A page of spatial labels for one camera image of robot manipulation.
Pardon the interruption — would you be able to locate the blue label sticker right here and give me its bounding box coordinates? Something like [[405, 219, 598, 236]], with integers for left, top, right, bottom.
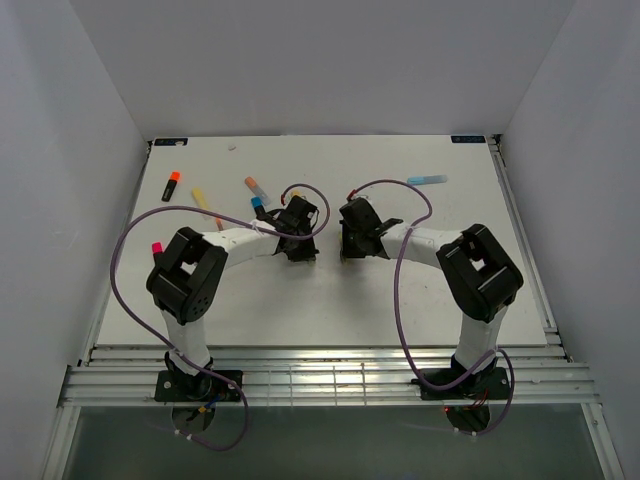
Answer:
[[450, 135, 486, 144]]

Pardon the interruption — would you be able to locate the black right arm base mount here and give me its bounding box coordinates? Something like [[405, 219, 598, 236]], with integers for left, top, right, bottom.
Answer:
[[411, 357, 511, 400]]

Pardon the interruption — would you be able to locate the aluminium table rail frame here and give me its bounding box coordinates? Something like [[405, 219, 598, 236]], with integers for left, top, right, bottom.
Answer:
[[59, 345, 600, 407]]

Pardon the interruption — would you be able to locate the orange-capped clear highlighter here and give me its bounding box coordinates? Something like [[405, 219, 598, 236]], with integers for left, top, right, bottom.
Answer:
[[244, 176, 271, 205]]

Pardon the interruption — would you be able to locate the pale yellow highlighter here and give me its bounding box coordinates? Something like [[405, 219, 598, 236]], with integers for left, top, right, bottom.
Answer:
[[191, 187, 210, 211]]

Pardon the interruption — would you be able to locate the blue label sticker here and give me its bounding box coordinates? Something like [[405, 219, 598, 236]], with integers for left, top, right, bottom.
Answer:
[[153, 137, 188, 147], [450, 135, 486, 144]]

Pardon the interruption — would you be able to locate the black pink-capped highlighter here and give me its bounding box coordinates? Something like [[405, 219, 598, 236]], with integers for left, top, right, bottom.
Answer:
[[151, 242, 163, 257]]

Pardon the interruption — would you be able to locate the blue label sticker left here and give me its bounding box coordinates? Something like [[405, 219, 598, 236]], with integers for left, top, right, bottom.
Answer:
[[153, 137, 188, 147]]

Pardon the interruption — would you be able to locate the black blue-capped highlighter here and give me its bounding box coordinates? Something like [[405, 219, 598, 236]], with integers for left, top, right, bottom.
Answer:
[[251, 196, 267, 221]]

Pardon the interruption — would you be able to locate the black orange-capped highlighter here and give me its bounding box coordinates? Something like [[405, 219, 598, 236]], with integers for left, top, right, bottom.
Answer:
[[161, 171, 181, 203]]

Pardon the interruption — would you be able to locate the pastel blue highlighter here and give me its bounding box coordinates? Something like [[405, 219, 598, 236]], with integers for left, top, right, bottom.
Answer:
[[407, 175, 448, 186]]

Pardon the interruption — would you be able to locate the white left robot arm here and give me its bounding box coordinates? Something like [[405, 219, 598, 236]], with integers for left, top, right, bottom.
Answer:
[[146, 196, 318, 400]]

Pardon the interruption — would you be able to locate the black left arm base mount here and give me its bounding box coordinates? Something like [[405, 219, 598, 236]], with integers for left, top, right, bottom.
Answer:
[[153, 370, 241, 404]]

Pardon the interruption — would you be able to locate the thin yellow highlighter pen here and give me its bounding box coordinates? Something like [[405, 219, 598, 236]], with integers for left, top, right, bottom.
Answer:
[[338, 232, 346, 263]]

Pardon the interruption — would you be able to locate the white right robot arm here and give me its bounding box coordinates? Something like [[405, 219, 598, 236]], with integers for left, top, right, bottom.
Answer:
[[339, 198, 524, 397]]

